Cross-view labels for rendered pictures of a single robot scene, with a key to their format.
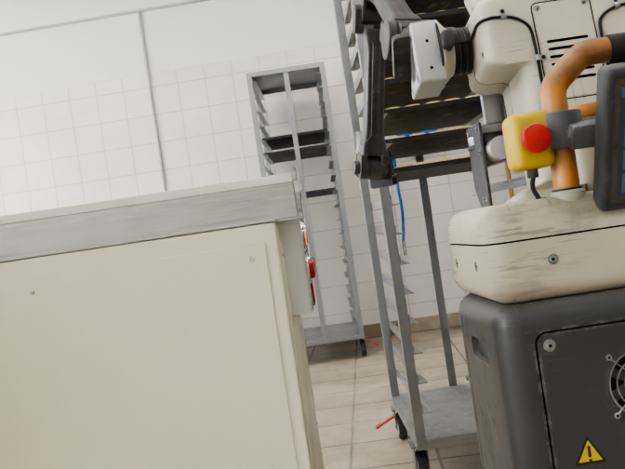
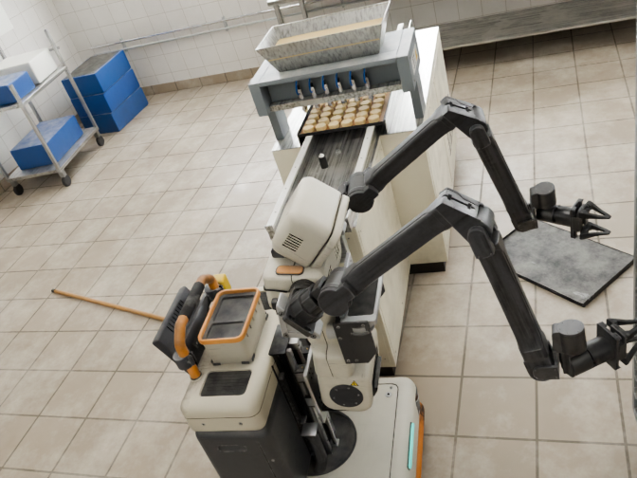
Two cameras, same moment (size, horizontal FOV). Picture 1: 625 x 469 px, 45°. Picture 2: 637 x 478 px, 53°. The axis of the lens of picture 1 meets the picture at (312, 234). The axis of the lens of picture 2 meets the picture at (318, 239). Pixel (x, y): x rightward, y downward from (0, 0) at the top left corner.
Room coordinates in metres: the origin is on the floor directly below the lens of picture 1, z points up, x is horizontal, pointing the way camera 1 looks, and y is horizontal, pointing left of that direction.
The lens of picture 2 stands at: (1.94, -1.81, 2.13)
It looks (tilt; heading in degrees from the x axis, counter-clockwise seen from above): 34 degrees down; 112
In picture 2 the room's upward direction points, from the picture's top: 19 degrees counter-clockwise
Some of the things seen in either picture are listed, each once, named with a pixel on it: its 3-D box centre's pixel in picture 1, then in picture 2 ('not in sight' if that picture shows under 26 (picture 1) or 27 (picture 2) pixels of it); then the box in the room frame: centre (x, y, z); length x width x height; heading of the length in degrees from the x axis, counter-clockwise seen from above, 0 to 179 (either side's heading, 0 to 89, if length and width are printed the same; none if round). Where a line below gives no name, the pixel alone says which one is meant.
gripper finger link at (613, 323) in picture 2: not in sight; (626, 333); (2.14, -0.69, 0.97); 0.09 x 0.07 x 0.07; 30
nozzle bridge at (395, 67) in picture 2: not in sight; (340, 90); (1.21, 0.90, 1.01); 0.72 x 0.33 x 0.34; 179
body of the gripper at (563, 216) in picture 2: (376, 168); (568, 216); (2.07, -0.20, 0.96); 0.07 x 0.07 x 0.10; 61
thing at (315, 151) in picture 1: (299, 154); not in sight; (4.88, 0.01, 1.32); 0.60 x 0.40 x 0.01; 179
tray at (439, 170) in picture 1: (439, 169); not in sight; (2.54, -0.46, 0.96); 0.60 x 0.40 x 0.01; 1
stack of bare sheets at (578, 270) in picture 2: not in sight; (555, 257); (2.07, 0.77, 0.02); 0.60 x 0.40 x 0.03; 137
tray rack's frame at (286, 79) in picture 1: (307, 213); not in sight; (4.89, 0.01, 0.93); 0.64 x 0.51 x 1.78; 179
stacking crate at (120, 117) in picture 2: not in sight; (115, 110); (-1.89, 3.65, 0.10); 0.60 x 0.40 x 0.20; 84
